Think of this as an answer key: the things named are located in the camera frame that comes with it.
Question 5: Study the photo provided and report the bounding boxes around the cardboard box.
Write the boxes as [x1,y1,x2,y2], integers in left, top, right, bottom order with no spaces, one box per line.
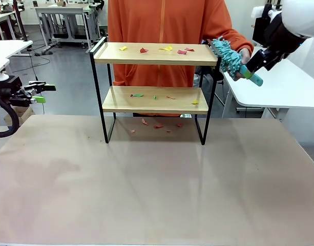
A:
[4,105,36,126]

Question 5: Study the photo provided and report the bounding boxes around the teal microfiber duster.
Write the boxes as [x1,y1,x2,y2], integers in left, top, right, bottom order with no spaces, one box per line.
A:
[212,36,264,87]

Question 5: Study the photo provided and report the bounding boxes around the large white curved desk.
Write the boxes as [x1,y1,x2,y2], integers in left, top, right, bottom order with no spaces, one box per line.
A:
[218,45,314,121]

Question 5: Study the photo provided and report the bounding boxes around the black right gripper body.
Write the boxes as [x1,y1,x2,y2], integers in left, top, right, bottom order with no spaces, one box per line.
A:
[264,10,307,62]

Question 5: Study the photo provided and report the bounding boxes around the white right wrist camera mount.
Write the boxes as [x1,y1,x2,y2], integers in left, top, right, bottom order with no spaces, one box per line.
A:
[252,4,284,19]

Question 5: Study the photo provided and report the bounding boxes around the white desk with dark legs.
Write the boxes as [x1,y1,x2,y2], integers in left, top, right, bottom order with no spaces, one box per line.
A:
[0,11,25,42]

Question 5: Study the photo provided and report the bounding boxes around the person's left forearm orange sleeve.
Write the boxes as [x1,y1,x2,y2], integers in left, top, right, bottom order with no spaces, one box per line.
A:
[227,25,255,56]

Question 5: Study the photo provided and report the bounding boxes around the two-tier wooden shelf black frame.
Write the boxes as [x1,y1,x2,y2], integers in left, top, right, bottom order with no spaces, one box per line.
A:
[89,36,222,146]

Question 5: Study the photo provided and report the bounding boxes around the black metal pole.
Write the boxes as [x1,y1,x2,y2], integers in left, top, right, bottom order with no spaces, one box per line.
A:
[13,0,29,42]

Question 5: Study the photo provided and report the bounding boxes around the person's left hand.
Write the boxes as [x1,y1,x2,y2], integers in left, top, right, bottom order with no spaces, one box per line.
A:
[235,48,251,80]

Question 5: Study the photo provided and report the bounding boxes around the person in orange hoodie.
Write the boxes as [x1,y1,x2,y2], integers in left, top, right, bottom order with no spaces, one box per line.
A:
[107,0,255,117]

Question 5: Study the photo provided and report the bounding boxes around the grey metal workbench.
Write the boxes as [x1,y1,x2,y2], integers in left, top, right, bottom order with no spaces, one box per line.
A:
[35,4,101,54]

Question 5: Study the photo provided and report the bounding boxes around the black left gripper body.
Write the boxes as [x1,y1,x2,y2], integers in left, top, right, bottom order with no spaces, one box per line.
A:
[0,76,32,107]

